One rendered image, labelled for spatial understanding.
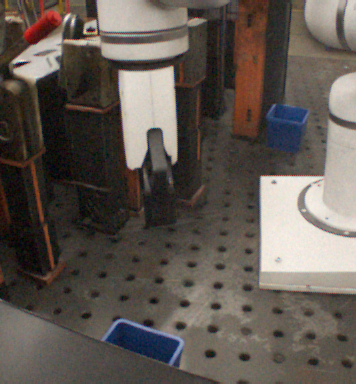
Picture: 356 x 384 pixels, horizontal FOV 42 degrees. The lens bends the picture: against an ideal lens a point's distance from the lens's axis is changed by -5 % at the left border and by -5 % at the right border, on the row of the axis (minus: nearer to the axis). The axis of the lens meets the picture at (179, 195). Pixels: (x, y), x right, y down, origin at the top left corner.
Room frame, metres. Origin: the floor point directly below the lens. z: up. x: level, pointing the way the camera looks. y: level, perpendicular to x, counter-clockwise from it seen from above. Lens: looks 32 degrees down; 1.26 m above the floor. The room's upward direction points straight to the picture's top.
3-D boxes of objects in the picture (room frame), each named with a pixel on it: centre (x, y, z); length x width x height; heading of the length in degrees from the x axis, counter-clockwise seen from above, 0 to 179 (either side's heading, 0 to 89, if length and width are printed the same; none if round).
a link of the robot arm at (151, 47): (0.46, 0.03, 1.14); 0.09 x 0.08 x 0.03; 8
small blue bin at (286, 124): (1.15, -0.28, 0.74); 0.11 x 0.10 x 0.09; 156
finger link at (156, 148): (0.41, 0.02, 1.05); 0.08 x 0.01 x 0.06; 8
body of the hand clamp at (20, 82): (0.64, 0.24, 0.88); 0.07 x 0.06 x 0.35; 66
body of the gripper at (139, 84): (0.46, 0.03, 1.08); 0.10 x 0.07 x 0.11; 8
